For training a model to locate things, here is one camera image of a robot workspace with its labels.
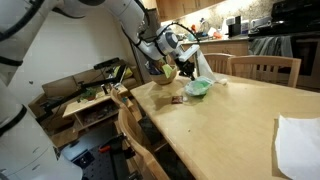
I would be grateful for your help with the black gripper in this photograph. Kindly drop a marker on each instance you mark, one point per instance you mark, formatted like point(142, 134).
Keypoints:
point(186, 66)

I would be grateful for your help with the green marshmallow pack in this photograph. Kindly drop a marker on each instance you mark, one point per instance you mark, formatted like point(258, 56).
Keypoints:
point(200, 86)

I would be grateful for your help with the single white marshmallow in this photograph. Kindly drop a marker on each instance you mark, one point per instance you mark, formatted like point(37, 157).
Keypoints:
point(185, 98)

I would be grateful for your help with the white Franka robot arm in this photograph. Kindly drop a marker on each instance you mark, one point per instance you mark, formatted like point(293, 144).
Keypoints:
point(20, 140)

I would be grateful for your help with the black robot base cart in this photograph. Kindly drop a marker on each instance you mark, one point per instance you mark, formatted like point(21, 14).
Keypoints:
point(96, 165)

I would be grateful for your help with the white paper towel roll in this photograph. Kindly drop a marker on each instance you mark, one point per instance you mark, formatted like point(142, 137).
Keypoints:
point(205, 68)

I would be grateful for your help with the yellow green snack packet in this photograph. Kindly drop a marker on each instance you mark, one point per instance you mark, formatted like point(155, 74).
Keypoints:
point(167, 70)

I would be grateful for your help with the small brown snack bar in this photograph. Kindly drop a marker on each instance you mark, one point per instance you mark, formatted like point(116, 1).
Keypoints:
point(177, 99)

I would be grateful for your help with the wooden bowl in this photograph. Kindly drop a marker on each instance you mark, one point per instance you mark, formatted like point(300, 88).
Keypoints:
point(163, 80)

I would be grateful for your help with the clear plastic wrap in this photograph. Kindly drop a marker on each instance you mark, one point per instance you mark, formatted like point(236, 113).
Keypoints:
point(222, 81)

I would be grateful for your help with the light wooden dining chair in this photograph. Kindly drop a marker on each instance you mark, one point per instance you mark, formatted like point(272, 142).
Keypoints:
point(218, 57)
point(140, 150)
point(116, 96)
point(266, 61)

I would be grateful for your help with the dark blue snack packet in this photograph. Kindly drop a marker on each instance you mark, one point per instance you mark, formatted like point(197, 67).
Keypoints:
point(154, 70)

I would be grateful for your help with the orange bottle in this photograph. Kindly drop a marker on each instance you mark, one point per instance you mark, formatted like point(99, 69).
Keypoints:
point(193, 28)

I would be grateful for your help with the wooden kitchen base cabinet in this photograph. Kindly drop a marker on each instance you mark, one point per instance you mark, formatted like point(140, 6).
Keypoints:
point(230, 46)

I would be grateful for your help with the small orange kitchen item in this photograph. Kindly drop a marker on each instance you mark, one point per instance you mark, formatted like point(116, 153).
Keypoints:
point(217, 34)

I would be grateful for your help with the clear glass kettle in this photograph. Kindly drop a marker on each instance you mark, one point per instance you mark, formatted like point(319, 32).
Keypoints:
point(204, 26)

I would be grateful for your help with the yellow cushion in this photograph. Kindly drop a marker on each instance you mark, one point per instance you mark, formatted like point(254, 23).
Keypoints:
point(126, 71)

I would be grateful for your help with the black coffee maker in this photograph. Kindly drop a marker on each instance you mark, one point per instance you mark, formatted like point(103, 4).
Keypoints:
point(235, 26)

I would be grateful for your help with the white kitchen container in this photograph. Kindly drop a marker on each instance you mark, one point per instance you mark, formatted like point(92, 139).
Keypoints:
point(245, 27)

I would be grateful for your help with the grey dish towel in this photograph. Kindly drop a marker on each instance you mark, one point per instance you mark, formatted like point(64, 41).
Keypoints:
point(270, 46)

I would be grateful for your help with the silver toaster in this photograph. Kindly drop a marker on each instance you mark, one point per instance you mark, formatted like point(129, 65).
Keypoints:
point(260, 24)

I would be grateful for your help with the small green potted plant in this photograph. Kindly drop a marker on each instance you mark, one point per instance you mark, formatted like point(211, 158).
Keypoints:
point(88, 94)

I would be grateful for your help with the low wooden shelf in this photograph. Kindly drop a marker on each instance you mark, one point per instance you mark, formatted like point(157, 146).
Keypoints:
point(83, 108)

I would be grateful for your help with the black kitchen stove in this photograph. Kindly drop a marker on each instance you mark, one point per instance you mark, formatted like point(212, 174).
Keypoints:
point(300, 20)

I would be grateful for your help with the white folded cloth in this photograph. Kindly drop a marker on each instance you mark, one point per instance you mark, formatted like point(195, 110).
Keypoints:
point(298, 150)

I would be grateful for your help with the brown sofa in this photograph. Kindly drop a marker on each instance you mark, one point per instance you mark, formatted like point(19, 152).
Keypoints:
point(56, 86)

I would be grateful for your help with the wooden kitchen wall cabinets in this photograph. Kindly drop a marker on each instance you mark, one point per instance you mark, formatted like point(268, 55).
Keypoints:
point(180, 8)

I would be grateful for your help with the black stereo camera bar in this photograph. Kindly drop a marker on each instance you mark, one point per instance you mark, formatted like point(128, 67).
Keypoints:
point(106, 63)

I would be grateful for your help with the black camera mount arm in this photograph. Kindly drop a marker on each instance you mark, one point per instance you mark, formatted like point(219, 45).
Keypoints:
point(66, 96)

